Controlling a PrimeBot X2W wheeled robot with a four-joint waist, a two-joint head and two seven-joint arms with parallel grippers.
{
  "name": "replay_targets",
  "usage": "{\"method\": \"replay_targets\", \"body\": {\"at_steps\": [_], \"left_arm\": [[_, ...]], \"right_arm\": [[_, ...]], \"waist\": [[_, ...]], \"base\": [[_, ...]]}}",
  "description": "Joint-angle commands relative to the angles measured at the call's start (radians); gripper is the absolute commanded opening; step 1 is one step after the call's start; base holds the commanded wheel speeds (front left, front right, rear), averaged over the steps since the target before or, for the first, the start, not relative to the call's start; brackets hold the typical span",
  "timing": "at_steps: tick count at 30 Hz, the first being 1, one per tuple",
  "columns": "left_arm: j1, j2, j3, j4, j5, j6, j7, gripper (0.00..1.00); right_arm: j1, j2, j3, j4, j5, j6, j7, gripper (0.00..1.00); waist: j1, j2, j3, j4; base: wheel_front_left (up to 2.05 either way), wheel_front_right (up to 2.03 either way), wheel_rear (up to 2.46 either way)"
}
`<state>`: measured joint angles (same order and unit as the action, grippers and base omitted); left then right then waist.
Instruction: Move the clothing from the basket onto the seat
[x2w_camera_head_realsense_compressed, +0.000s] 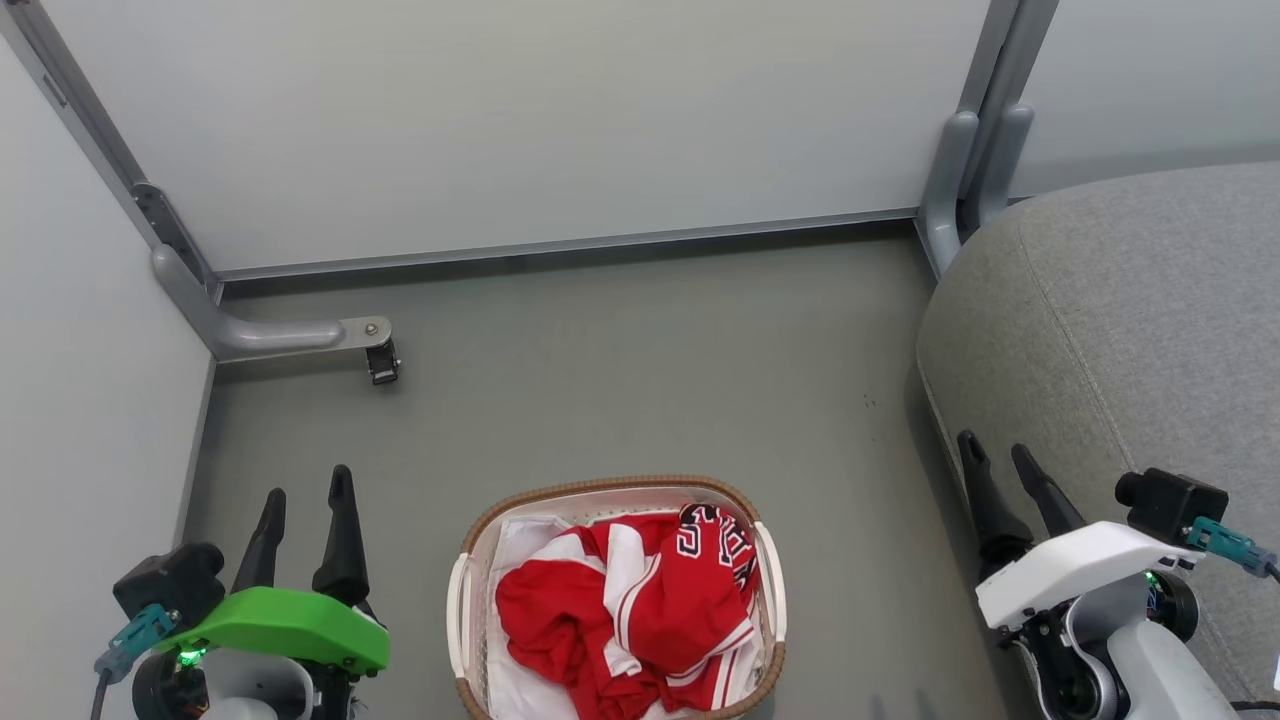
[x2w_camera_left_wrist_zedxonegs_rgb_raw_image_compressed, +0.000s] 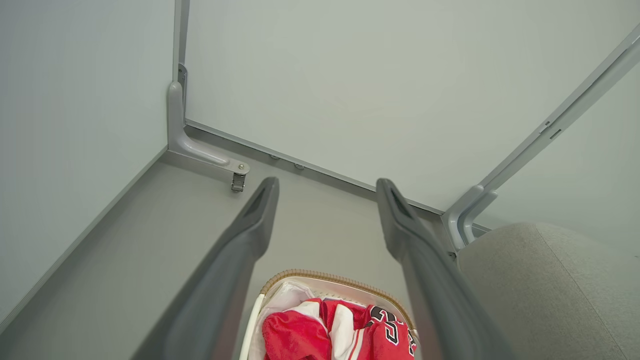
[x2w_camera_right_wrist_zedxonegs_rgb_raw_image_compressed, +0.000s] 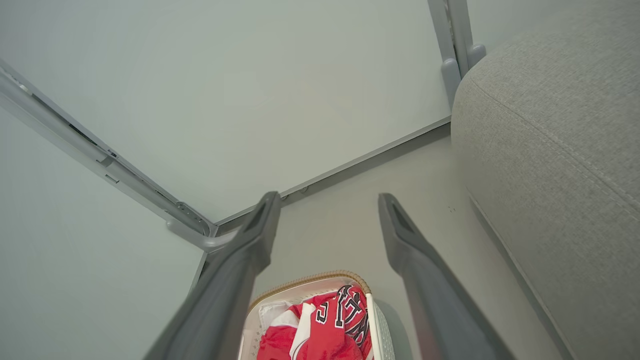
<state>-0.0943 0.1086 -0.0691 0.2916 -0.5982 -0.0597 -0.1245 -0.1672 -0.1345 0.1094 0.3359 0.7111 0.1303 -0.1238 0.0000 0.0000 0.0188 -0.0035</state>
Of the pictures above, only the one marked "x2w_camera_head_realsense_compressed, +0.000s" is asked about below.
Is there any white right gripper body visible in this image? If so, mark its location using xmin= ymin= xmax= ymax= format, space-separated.
xmin=975 ymin=520 xmax=1208 ymax=631

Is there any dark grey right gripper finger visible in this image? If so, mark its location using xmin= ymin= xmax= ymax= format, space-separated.
xmin=957 ymin=430 xmax=1036 ymax=581
xmin=1011 ymin=444 xmax=1088 ymax=539

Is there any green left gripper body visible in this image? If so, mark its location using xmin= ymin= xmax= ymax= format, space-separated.
xmin=155 ymin=586 xmax=391 ymax=676

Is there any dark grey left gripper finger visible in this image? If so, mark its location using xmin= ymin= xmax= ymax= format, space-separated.
xmin=232 ymin=488 xmax=288 ymax=593
xmin=312 ymin=465 xmax=373 ymax=609

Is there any red white sports jersey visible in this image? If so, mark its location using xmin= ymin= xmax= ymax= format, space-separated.
xmin=495 ymin=503 xmax=763 ymax=720

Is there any grey fabric sofa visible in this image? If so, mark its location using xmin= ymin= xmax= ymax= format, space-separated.
xmin=916 ymin=162 xmax=1280 ymax=706

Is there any white laundry basket brown rim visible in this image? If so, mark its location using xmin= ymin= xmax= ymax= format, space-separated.
xmin=447 ymin=475 xmax=788 ymax=720

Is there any white cloth basket liner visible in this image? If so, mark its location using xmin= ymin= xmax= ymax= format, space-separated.
xmin=487 ymin=512 xmax=766 ymax=720

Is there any long grey partition foot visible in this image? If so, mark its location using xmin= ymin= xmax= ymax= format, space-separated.
xmin=152 ymin=243 xmax=393 ymax=363

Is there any short grey partition foot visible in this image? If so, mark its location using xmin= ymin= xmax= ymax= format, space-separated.
xmin=965 ymin=103 xmax=1036 ymax=226
xmin=918 ymin=110 xmax=979 ymax=279

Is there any right cable with teal connector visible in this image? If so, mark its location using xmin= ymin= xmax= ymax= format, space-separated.
xmin=1185 ymin=516 xmax=1280 ymax=581

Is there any cable with teal connector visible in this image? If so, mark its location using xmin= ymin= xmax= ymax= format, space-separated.
xmin=90 ymin=603 xmax=181 ymax=720
xmin=1185 ymin=516 xmax=1280 ymax=581

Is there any left cable with teal connector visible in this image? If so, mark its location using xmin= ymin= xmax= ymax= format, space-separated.
xmin=90 ymin=603 xmax=181 ymax=720

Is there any grey partition bottom rail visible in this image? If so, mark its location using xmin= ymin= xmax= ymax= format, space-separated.
xmin=215 ymin=207 xmax=921 ymax=283

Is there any plain grey partition post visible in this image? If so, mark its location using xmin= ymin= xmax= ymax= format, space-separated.
xmin=955 ymin=0 xmax=1061 ymax=201

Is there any grey partition post with bracket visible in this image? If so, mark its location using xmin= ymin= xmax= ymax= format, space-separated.
xmin=0 ymin=0 xmax=221 ymax=301

